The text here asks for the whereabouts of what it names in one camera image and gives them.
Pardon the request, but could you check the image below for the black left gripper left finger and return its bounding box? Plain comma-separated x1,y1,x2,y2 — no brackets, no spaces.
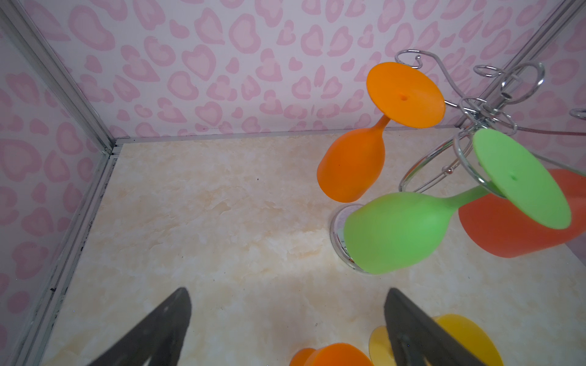
91,288,192,365

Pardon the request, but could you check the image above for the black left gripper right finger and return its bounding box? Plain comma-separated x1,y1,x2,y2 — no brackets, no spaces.
384,288,483,366

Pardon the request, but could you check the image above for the yellow plastic wine glass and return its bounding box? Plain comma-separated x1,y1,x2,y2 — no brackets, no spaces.
369,314,504,365

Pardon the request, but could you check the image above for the orange wine glass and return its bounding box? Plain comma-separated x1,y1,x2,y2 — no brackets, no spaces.
289,343,373,366
317,62,446,203

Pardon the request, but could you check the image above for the red plastic wine glass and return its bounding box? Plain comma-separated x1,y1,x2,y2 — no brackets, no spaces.
458,169,585,258

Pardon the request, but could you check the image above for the green plastic wine glass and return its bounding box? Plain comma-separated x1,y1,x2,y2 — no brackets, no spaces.
343,128,572,275

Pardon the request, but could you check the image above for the aluminium frame post back right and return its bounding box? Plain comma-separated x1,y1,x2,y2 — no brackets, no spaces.
455,0,585,137

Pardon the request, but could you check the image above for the aluminium frame post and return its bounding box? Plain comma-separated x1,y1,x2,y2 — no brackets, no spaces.
455,0,585,137
1,1,118,156

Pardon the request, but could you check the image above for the aluminium frame post back left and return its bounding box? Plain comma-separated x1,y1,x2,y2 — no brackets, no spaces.
1,1,118,156

